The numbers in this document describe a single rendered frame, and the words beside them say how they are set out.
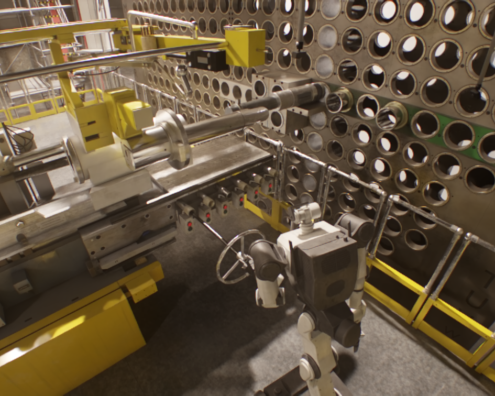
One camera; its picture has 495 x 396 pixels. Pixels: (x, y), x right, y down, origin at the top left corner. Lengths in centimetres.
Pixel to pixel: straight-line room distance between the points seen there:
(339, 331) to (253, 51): 117
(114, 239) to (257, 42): 162
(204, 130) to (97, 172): 72
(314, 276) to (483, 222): 216
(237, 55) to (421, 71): 194
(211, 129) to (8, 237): 142
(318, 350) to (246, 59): 137
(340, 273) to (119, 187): 142
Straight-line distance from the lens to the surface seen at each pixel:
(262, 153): 282
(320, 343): 162
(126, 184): 202
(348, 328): 135
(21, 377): 232
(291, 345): 248
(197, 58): 133
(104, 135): 186
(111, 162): 203
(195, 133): 192
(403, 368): 263
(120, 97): 168
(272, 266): 115
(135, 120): 148
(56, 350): 222
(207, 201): 225
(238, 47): 123
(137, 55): 108
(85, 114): 180
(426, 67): 287
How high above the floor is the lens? 217
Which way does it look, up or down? 35 degrees down
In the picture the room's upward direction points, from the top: straight up
